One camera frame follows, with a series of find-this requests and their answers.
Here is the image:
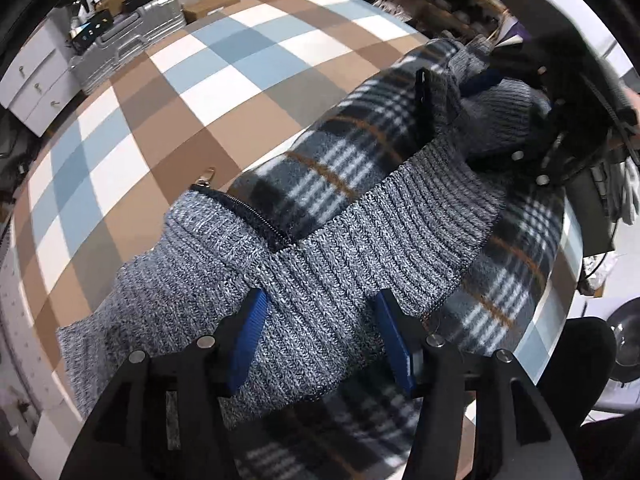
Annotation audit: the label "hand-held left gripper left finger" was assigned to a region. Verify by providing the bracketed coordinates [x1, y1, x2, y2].
[60, 287, 269, 480]

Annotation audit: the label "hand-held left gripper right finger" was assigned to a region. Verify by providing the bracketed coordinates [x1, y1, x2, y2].
[375, 289, 583, 480]

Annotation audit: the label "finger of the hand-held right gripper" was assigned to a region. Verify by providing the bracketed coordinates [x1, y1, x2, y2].
[457, 69, 508, 98]
[414, 67, 438, 143]

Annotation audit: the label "plaid fleece knit-trim jacket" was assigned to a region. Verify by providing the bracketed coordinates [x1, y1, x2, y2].
[56, 37, 568, 480]

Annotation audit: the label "light crumpled clothes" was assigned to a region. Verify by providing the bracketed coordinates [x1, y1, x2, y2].
[592, 157, 640, 226]

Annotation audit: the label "wooden shoe rack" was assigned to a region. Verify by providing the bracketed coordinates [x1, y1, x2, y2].
[385, 0, 516, 46]

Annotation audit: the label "person's black trouser leg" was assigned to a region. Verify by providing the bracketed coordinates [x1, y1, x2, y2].
[537, 317, 640, 480]

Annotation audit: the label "grey round appliance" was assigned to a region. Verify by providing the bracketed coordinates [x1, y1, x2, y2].
[597, 297, 640, 417]

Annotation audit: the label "brown cardboard box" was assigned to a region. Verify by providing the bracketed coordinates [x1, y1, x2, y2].
[181, 0, 242, 25]

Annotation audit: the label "checkered bed sheet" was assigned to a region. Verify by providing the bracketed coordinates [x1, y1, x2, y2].
[9, 0, 586, 466]

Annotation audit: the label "silver ribbed suitcase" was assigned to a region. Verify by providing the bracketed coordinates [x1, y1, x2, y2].
[67, 0, 188, 96]

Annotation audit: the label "white drawer desk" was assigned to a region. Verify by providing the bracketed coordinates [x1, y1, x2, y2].
[0, 20, 83, 138]

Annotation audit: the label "small black box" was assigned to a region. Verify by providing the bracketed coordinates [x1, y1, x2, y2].
[69, 14, 115, 45]

